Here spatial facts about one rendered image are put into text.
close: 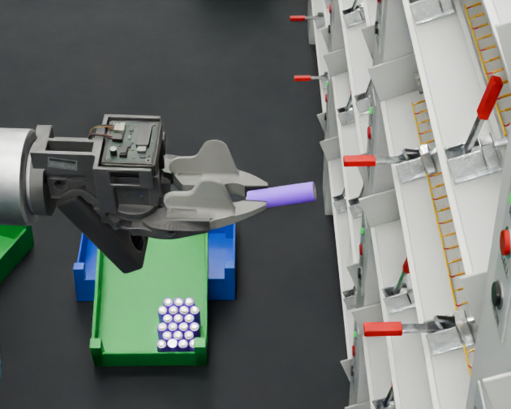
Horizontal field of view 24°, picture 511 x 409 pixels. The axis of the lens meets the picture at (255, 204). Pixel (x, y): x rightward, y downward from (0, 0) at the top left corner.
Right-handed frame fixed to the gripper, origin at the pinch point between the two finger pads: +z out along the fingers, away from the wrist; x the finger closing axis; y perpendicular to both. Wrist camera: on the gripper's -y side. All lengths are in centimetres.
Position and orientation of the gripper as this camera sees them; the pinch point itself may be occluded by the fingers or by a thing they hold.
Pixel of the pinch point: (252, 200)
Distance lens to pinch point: 110.4
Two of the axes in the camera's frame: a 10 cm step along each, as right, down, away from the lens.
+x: 0.6, -7.4, 6.7
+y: -0.1, -6.8, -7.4
